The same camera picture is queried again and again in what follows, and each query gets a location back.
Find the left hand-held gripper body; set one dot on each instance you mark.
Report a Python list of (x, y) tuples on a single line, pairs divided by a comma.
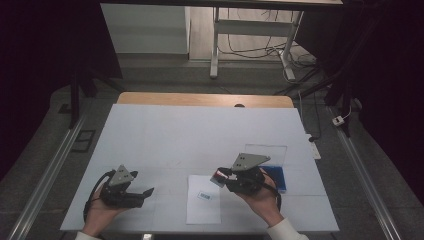
[(118, 193)]

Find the red stamp with grey base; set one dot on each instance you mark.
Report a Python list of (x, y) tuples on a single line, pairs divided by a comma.
[(218, 180)]

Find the dark floor plate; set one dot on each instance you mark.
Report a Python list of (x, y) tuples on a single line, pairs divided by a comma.
[(83, 140)]

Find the black stand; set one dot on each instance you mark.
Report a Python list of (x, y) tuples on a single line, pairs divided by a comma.
[(343, 90), (74, 100)]

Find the person's left hand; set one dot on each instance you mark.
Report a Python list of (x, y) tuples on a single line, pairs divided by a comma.
[(98, 216)]

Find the white power adapter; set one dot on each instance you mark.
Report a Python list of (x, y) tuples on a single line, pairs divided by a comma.
[(338, 120)]

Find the white desk frame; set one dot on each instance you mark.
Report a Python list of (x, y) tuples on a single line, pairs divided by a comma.
[(253, 27)]

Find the white paper sheet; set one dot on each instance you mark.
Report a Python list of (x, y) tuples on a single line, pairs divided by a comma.
[(203, 210)]

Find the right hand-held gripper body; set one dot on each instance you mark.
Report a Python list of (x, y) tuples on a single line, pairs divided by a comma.
[(246, 181)]

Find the clear plastic sleeve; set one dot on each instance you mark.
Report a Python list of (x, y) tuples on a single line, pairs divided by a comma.
[(278, 178)]

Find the person's right hand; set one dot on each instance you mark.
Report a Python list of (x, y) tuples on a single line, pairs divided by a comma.
[(266, 206)]

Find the grey cabinet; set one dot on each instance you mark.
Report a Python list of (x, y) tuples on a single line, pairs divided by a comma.
[(143, 30)]

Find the white table cover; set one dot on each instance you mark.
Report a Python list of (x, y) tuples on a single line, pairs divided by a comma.
[(173, 140)]

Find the dark curtain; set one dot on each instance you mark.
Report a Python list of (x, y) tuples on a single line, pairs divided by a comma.
[(396, 83), (33, 66)]

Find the metal floor rail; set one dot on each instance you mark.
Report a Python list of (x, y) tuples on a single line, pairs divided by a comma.
[(366, 176), (43, 186)]

